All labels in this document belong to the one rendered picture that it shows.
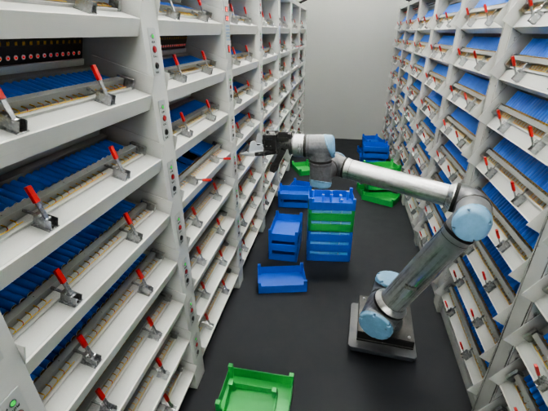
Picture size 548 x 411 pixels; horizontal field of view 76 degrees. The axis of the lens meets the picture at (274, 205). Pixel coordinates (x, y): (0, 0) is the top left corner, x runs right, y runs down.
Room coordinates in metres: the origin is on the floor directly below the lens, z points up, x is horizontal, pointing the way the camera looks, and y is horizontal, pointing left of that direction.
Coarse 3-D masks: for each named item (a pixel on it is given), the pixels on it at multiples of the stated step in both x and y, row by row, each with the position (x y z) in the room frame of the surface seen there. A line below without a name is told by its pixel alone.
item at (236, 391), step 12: (228, 384) 0.95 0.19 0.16; (240, 384) 0.96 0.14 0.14; (228, 396) 0.94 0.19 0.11; (240, 396) 0.95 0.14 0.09; (252, 396) 0.95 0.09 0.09; (264, 396) 0.94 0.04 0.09; (276, 396) 0.92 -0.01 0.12; (228, 408) 0.91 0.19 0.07; (240, 408) 0.91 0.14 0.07; (252, 408) 0.91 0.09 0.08; (264, 408) 0.90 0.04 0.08
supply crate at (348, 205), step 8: (320, 192) 2.22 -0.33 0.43; (328, 192) 2.22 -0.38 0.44; (336, 192) 2.22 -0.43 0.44; (344, 192) 2.21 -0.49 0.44; (352, 192) 2.17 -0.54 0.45; (320, 200) 2.17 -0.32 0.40; (328, 200) 2.17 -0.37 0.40; (336, 200) 2.17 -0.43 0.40; (344, 200) 2.17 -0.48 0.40; (352, 200) 2.13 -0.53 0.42; (312, 208) 2.03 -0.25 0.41; (320, 208) 2.03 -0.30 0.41; (328, 208) 2.02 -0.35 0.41; (336, 208) 2.02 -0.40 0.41; (344, 208) 2.02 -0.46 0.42; (352, 208) 2.01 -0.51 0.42
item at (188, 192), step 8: (208, 136) 1.75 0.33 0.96; (224, 144) 1.74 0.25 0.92; (232, 144) 1.73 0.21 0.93; (224, 152) 1.70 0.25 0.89; (224, 160) 1.64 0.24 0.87; (208, 168) 1.47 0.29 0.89; (216, 168) 1.52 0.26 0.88; (200, 176) 1.38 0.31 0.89; (208, 176) 1.41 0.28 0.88; (184, 184) 1.27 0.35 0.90; (200, 184) 1.32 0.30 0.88; (184, 192) 1.21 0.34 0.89; (192, 192) 1.24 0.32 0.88; (184, 200) 1.16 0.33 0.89
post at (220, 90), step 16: (208, 0) 1.75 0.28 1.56; (224, 0) 1.78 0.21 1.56; (208, 48) 1.75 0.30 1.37; (224, 48) 1.74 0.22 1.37; (224, 80) 1.74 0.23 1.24; (192, 96) 1.77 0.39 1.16; (224, 96) 1.74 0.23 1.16; (224, 128) 1.74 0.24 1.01; (240, 224) 1.82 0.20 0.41; (240, 240) 1.81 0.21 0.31; (240, 272) 1.77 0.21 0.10
